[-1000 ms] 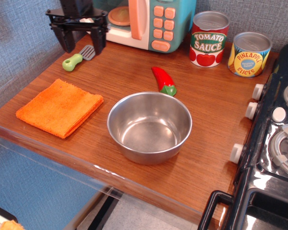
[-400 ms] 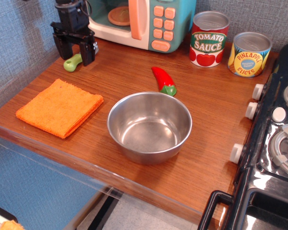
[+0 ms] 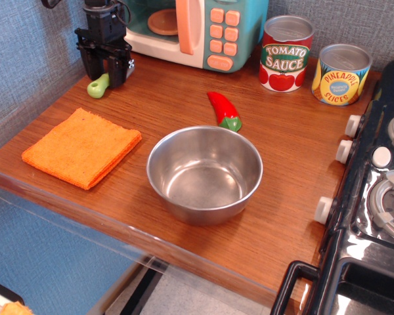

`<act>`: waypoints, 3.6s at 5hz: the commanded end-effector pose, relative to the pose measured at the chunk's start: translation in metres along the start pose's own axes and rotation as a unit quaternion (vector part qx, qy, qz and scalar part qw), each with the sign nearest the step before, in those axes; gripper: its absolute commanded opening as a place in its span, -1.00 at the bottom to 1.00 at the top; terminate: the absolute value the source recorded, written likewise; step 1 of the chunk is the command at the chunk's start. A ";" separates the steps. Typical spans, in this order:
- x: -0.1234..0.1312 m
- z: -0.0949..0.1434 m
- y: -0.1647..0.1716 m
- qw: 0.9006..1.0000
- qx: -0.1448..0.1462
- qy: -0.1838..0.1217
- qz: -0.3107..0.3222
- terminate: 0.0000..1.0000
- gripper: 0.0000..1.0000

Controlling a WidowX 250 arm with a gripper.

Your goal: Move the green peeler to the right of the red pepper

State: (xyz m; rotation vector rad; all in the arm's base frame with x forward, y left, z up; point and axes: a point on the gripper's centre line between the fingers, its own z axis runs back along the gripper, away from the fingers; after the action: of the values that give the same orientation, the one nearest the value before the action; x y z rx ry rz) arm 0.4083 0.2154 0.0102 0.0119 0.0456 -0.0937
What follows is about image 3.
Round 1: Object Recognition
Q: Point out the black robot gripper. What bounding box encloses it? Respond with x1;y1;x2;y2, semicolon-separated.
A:
75;4;131;89

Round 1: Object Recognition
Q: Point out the green handled grey spatula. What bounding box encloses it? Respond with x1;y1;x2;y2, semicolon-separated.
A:
87;67;135;99

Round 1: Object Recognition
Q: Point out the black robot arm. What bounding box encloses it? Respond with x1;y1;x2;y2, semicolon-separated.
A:
75;1;134;89

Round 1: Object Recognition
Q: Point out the red toy chili pepper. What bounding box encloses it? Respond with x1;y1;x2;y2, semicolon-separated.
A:
207;91;242;132

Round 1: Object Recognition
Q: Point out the orange folded cloth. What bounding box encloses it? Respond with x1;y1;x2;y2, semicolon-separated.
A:
22;108;142;190

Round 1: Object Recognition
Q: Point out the teal toy microwave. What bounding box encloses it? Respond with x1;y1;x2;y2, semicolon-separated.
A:
125;1;269;73

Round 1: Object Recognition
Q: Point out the stainless steel bowl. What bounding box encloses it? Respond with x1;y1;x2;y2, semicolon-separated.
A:
146;126;263;226

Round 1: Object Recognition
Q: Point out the tomato sauce can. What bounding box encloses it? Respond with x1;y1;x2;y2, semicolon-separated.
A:
259;15;315;93

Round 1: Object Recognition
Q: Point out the pineapple slices can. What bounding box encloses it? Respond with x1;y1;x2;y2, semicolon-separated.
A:
311;43;372;106

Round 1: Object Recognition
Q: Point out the white stove knob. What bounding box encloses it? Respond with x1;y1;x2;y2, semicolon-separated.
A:
314;196;334;224
345;115;362;138
335;140;353;164

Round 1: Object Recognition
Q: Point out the orange object at corner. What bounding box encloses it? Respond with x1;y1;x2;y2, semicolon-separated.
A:
0;301;33;315

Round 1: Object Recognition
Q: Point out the white stove button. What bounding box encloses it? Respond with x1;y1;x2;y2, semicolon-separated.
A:
372;146;391;168

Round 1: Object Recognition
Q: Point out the black toy stove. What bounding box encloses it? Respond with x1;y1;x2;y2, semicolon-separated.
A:
300;60;394;314

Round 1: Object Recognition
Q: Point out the black oven door handle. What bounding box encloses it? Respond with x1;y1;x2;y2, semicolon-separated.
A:
271;261;319;315

